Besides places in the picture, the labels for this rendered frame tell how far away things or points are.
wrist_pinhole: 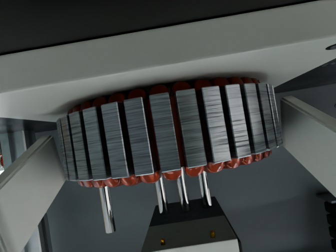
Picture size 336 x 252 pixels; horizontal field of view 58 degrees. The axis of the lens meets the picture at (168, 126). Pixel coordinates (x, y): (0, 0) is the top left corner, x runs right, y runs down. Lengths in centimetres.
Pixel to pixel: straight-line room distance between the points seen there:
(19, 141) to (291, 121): 31
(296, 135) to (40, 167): 13
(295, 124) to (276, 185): 28
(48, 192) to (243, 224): 32
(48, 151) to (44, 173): 1
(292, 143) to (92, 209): 32
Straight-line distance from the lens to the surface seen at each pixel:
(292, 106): 17
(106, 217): 25
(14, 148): 41
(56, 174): 18
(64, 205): 45
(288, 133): 18
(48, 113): 16
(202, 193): 31
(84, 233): 45
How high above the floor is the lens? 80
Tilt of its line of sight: 2 degrees down
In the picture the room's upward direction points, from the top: 171 degrees clockwise
